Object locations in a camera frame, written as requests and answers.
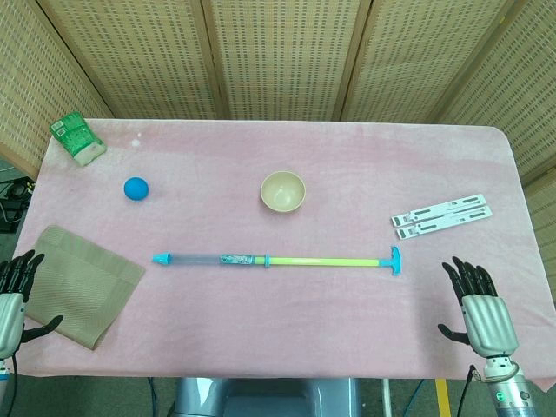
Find green tissue pack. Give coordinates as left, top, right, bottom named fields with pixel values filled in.
left=49, top=110, right=108, bottom=168

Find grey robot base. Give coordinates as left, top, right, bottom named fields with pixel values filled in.
left=171, top=376, right=361, bottom=417

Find pink table cloth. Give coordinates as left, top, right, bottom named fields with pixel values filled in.
left=9, top=117, right=556, bottom=392

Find white plastic strips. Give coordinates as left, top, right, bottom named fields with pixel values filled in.
left=389, top=193, right=494, bottom=242

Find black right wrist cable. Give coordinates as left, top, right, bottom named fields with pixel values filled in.
left=455, top=365, right=486, bottom=417

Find beige bowl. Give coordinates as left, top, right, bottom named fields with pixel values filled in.
left=260, top=170, right=307, bottom=214

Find woven bamboo folding screen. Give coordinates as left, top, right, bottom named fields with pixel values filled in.
left=0, top=0, right=556, bottom=301

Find black floor cable clutter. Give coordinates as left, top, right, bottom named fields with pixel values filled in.
left=0, top=173, right=36, bottom=235

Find blue ball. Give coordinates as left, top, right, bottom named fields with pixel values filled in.
left=122, top=175, right=150, bottom=202

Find large toy syringe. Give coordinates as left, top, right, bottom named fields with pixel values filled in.
left=151, top=246, right=404, bottom=277

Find tan folded cloth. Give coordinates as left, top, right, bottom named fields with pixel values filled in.
left=23, top=224, right=146, bottom=352

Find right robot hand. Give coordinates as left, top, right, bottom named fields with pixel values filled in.
left=437, top=255, right=520, bottom=360

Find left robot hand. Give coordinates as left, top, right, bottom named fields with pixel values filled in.
left=0, top=250, right=64, bottom=361

